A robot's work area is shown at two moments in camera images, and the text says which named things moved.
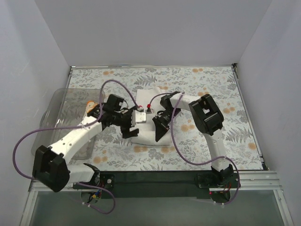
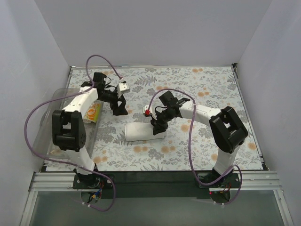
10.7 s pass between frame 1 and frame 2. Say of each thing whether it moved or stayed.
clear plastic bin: stayed
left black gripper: moved
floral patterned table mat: stayed
